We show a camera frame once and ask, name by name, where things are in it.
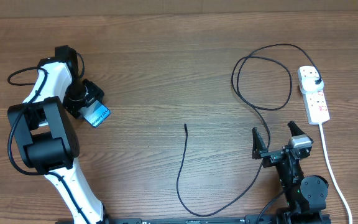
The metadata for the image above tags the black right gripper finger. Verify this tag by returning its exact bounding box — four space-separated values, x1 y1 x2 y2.
252 127 268 159
287 121 305 137

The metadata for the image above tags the Samsung Galaxy smartphone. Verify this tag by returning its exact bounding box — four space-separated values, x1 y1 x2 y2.
80 100 111 128

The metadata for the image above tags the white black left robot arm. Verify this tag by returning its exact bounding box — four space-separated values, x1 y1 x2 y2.
7 45 112 224

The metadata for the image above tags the white power strip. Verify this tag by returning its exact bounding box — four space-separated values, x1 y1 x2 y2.
297 66 330 125

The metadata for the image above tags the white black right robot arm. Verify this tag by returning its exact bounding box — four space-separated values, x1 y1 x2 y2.
245 121 331 223

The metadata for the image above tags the white charger plug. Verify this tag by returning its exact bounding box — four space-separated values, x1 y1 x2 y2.
300 77 324 94

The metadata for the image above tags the black USB charging cable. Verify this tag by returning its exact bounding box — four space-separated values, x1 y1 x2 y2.
176 43 323 218

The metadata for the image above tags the white power strip cord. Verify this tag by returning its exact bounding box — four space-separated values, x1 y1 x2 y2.
318 123 354 224

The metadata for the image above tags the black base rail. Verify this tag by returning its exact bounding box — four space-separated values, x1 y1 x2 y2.
54 213 332 224

